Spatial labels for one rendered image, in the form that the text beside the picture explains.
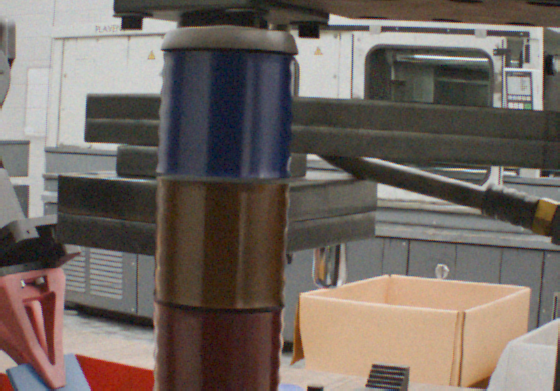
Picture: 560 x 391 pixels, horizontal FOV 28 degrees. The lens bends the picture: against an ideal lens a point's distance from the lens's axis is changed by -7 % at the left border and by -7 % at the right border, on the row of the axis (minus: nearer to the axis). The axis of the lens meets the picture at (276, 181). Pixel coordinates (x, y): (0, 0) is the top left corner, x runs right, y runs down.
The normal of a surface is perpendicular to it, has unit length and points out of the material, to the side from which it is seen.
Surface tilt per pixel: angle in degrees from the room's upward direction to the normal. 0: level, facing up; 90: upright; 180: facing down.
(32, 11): 90
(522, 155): 90
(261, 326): 76
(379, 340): 87
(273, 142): 104
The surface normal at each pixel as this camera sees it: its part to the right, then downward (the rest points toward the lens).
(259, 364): 0.68, -0.18
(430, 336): -0.47, -0.04
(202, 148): -0.26, -0.21
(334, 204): 0.89, 0.06
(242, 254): 0.34, 0.30
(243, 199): 0.36, -0.18
